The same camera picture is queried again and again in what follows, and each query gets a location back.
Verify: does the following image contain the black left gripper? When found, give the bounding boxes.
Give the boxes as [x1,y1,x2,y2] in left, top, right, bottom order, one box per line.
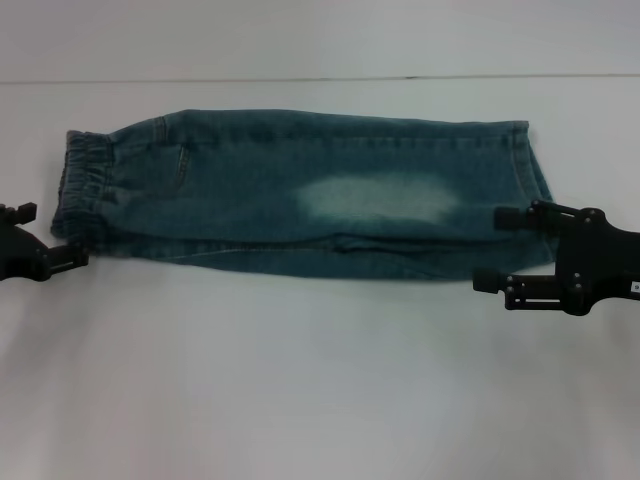
[0,200,91,282]

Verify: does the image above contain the blue denim shorts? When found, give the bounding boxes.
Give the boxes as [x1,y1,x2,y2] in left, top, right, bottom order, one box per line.
[49,108,557,285]

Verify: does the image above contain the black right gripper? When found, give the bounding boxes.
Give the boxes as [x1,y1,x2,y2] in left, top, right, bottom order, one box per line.
[472,199,640,318]

